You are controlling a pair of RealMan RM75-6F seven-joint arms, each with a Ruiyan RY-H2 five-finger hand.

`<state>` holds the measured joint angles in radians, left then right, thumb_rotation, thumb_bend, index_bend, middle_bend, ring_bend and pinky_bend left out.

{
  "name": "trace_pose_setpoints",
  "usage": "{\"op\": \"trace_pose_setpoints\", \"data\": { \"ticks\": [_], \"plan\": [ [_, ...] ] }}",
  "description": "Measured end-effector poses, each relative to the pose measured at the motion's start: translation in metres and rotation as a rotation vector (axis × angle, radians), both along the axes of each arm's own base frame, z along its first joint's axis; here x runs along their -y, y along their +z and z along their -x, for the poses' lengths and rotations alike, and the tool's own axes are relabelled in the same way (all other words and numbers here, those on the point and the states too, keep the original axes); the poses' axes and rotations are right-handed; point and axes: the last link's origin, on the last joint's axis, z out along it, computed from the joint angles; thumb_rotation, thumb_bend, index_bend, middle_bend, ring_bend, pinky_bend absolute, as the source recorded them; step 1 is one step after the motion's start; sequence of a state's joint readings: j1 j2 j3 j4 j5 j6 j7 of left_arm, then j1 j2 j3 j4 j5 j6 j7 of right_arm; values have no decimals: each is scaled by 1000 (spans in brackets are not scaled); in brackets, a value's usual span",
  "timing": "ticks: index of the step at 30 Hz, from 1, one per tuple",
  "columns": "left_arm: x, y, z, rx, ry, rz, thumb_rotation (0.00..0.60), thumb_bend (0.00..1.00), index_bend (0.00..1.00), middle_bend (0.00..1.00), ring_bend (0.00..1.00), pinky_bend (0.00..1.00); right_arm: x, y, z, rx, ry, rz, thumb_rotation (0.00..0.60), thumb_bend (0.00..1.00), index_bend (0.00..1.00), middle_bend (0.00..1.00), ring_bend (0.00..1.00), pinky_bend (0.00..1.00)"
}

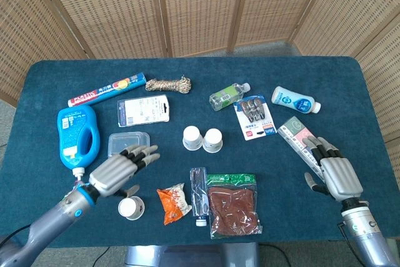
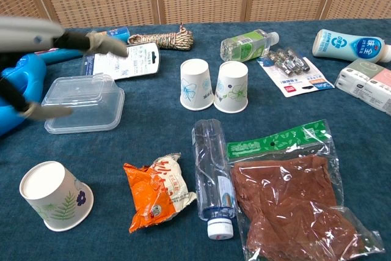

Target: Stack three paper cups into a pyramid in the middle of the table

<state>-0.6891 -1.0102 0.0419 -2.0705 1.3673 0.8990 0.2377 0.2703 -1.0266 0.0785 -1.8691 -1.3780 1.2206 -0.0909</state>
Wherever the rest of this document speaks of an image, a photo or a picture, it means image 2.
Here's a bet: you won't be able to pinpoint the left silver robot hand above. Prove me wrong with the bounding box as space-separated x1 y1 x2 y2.
0 16 129 122

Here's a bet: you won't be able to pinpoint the paper cup fern purple flower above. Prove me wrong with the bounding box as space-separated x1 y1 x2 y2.
19 161 95 232

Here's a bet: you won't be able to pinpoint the paper cup blue flower print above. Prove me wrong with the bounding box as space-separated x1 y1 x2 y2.
179 59 214 111

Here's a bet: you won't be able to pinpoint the paper cup green flower print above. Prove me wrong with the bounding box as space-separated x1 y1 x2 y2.
213 61 249 114

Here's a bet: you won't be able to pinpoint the blue detergent pump bottle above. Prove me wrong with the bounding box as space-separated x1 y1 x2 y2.
0 53 47 136

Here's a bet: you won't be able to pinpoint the clear plastic food container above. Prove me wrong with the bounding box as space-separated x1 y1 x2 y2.
41 73 126 135

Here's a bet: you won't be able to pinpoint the blue plastic wrap box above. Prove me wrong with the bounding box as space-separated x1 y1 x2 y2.
35 27 131 66

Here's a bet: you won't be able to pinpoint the white card blister pack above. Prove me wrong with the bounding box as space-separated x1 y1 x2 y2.
81 42 161 81

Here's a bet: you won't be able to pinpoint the orange white snack bag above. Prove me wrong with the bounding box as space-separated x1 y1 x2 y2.
123 152 197 234

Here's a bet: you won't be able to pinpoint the small clear bottle green label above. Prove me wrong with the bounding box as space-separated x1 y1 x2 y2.
220 29 280 62

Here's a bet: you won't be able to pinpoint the empty clear water bottle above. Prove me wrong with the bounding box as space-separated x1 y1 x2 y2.
191 118 238 240

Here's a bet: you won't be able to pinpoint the metal clips on card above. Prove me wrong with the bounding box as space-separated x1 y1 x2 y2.
257 47 335 98

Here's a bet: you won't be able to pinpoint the brown cloth in clear bag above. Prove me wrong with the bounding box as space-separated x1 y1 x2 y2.
226 119 386 261

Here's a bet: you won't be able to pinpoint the white blue drink bottle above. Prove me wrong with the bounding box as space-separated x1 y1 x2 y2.
312 28 391 63

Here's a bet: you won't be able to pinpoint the multicolour tissue pack row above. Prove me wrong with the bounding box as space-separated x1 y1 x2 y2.
334 59 391 112

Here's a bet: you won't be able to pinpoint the bundle of braided rope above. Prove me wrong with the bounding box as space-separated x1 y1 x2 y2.
127 23 194 51

